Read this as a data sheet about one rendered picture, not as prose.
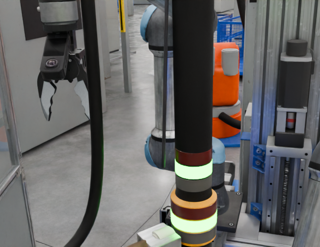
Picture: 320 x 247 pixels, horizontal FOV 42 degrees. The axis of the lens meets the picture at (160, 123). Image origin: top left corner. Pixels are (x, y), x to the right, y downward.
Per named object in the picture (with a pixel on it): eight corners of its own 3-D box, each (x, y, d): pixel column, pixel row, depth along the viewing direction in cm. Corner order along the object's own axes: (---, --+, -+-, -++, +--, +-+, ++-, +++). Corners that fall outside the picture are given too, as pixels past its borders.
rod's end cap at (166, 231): (160, 239, 36) (178, 231, 37) (147, 228, 38) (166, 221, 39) (160, 258, 37) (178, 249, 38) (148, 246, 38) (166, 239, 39)
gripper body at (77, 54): (88, 73, 94) (83, 19, 90) (80, 83, 86) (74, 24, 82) (55, 74, 94) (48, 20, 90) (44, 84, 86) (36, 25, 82)
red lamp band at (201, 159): (190, 169, 35) (189, 156, 34) (167, 156, 38) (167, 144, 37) (220, 159, 37) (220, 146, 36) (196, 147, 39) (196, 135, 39)
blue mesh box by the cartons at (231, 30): (214, 78, 720) (215, 20, 686) (240, 63, 820) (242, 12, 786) (263, 83, 676) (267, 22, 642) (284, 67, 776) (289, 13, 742)
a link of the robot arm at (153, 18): (181, 181, 132) (180, 4, 114) (142, 171, 139) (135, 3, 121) (197, 166, 142) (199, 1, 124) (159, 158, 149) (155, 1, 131)
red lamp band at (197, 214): (189, 226, 36) (189, 213, 36) (161, 204, 39) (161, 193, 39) (226, 209, 38) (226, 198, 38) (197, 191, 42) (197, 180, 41)
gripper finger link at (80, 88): (105, 108, 95) (87, 72, 92) (101, 116, 89) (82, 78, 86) (93, 113, 95) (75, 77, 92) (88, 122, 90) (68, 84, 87)
